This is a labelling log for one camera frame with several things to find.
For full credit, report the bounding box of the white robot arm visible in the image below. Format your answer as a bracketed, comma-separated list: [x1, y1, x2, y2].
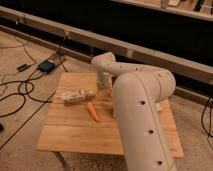
[91, 52, 177, 171]

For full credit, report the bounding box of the orange carrot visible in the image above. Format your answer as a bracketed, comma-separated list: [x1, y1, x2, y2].
[86, 101, 100, 122]

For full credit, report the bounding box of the small wooden block toy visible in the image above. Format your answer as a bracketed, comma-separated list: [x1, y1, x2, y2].
[61, 89, 96, 103]

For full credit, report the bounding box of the black power adapter box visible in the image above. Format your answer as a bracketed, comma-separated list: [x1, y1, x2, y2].
[37, 60, 55, 73]

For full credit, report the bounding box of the small black device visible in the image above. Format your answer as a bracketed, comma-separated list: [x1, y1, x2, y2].
[17, 64, 29, 72]

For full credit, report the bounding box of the metal table leg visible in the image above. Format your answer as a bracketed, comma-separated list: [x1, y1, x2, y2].
[53, 152, 68, 171]

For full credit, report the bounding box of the black floor cable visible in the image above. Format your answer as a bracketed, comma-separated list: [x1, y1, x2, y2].
[0, 39, 64, 118]

